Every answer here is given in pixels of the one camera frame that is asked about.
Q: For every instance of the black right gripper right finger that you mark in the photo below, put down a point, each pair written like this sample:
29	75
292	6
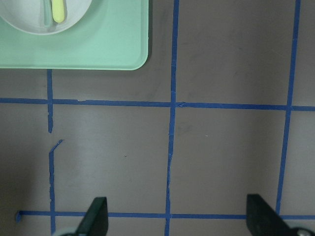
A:
262	220

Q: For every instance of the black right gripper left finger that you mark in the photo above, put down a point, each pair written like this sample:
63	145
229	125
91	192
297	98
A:
95	221

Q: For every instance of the yellow plastic fork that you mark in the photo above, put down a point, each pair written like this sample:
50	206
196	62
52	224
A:
58	11

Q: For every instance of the white round plate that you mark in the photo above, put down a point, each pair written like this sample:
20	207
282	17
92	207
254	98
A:
28	16

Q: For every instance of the mint green tray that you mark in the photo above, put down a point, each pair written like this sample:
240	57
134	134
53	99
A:
112	35

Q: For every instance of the pale green plastic spoon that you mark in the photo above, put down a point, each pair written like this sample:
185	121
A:
47	9

